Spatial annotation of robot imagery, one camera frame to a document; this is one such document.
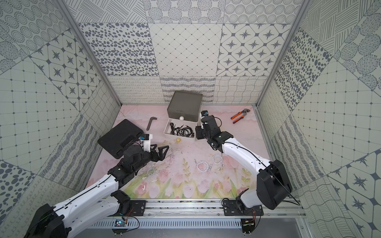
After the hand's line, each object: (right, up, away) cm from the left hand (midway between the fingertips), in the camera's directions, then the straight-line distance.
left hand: (162, 143), depth 79 cm
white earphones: (+23, -15, +9) cm, 29 cm away
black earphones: (+3, +6, +16) cm, 17 cm away
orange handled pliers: (+57, +18, +36) cm, 69 cm away
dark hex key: (-16, +10, +31) cm, 36 cm away
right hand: (+22, +7, +6) cm, 23 cm away
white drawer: (+8, +10, +18) cm, 22 cm away
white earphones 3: (-7, -20, +6) cm, 23 cm away
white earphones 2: (+32, -12, +12) cm, 36 cm away
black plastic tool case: (-33, -1, +14) cm, 36 cm away
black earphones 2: (+13, +5, +16) cm, 21 cm away
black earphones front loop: (+9, +7, +17) cm, 20 cm away
